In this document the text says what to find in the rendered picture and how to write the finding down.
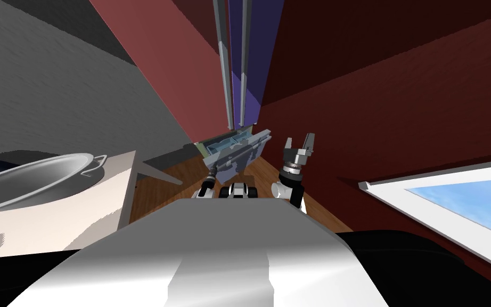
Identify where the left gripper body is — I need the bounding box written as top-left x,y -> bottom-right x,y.
216,155 -> 240,174

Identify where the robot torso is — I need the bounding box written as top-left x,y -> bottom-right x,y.
6,182 -> 390,307

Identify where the purple fridge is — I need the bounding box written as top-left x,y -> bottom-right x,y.
211,0 -> 287,130

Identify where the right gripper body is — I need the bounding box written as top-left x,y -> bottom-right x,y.
283,147 -> 311,167

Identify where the cream table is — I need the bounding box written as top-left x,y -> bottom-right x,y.
0,150 -> 138,261

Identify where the white framed window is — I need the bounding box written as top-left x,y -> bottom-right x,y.
358,157 -> 491,280

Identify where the long grey fridge handle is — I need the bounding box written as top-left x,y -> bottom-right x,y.
239,0 -> 253,128
212,0 -> 235,131

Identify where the grey-blue drawer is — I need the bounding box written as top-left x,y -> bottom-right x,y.
194,127 -> 273,185

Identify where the silver metal pan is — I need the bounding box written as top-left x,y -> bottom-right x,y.
0,152 -> 108,216

